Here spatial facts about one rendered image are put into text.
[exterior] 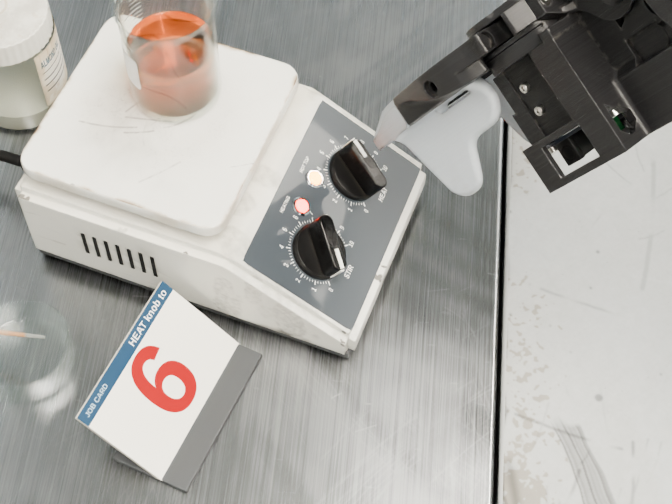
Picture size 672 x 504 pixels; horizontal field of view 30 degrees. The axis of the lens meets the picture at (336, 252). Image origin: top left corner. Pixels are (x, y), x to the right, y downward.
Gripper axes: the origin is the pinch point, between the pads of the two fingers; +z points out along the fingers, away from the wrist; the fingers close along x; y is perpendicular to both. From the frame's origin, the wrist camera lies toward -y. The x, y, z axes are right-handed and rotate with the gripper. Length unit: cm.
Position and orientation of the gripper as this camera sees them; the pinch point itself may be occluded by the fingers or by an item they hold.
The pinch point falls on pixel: (411, 106)
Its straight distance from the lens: 65.9
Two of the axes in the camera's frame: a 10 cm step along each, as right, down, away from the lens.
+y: 5.5, 8.3, 0.2
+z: -4.8, 3.0, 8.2
